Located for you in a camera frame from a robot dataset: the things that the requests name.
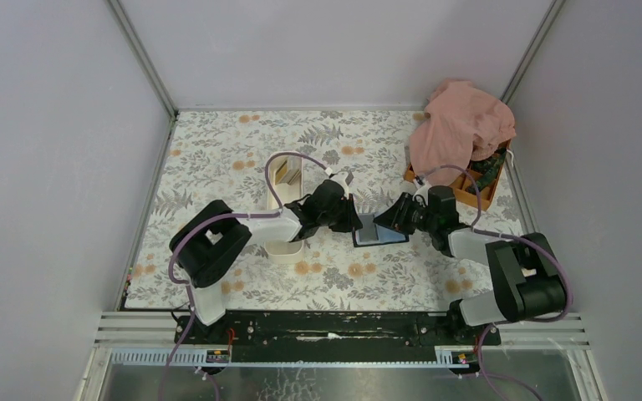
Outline grey credit card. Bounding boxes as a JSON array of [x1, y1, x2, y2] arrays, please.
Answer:
[[356, 213, 379, 244]]

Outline cream plastic oblong tray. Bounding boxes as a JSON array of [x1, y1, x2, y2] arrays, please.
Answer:
[[263, 152, 304, 265]]

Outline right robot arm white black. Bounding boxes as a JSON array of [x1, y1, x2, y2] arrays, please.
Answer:
[[374, 185, 572, 327]]

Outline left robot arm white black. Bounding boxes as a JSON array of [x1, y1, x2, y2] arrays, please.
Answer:
[[168, 179, 363, 326]]

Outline wooden organizer box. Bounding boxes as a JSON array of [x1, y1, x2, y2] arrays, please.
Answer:
[[404, 140, 513, 211]]

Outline pink cloth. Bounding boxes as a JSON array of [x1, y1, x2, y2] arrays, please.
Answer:
[[409, 79, 517, 185]]

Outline floral patterned table mat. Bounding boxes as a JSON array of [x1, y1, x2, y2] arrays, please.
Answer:
[[124, 111, 491, 311]]

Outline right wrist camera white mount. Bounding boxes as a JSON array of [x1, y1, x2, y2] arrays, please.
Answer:
[[412, 179, 432, 206]]

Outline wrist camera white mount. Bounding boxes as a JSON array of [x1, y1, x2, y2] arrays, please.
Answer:
[[329, 170, 354, 197], [412, 179, 432, 206]]

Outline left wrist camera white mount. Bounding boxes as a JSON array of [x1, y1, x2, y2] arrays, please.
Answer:
[[329, 170, 354, 197]]

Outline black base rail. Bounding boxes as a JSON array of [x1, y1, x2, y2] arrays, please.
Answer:
[[174, 310, 501, 363]]

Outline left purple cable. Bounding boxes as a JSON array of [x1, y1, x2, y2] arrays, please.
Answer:
[[156, 152, 336, 401]]

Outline purple cable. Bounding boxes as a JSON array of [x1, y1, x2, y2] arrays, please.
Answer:
[[417, 164, 575, 401], [156, 152, 336, 401]]

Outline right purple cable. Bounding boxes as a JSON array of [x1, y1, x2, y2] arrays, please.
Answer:
[[417, 164, 575, 401]]

